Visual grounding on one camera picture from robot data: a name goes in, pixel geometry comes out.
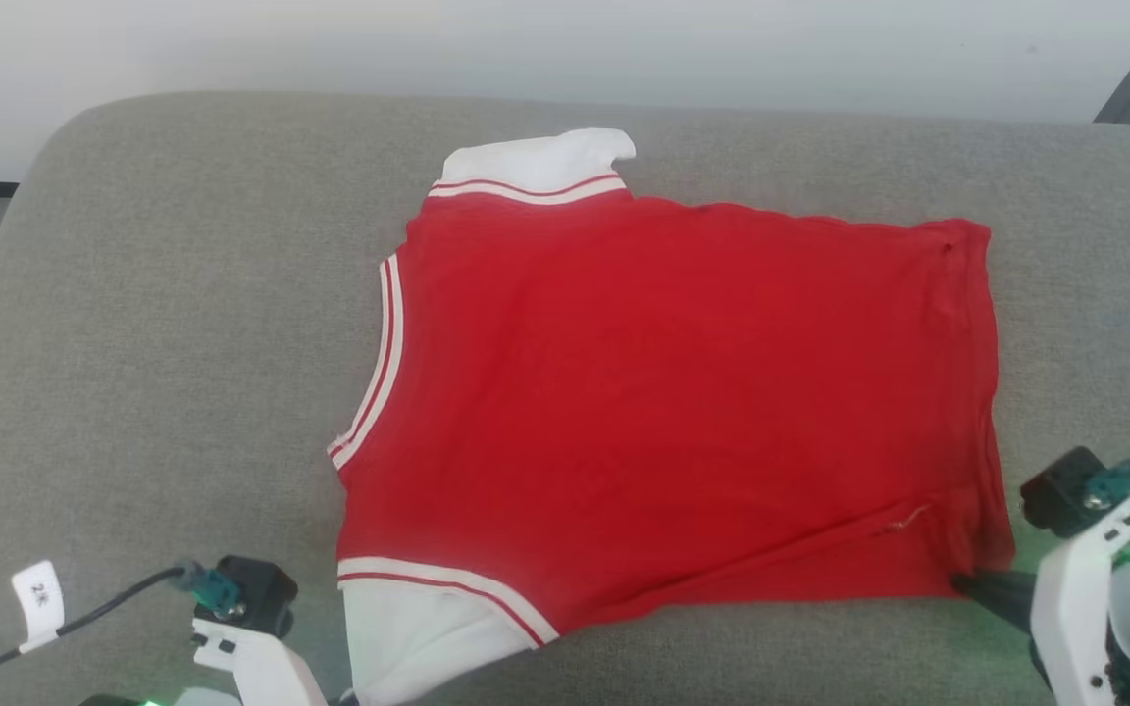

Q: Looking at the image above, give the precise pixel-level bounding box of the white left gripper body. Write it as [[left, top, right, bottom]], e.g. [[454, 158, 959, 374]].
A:
[[190, 614, 333, 706]]

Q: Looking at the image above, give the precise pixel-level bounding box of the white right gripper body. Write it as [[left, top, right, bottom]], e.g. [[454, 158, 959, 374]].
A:
[[1029, 498, 1130, 706]]

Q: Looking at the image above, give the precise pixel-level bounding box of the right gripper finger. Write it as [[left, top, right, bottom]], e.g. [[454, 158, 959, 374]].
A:
[[950, 568, 1036, 634]]

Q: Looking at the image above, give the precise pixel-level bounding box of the red white-trimmed garment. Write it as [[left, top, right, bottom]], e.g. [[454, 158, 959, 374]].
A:
[[327, 127, 1017, 706]]

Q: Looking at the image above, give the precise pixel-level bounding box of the white cable label tag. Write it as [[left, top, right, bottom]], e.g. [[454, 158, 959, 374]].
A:
[[11, 559, 67, 655]]

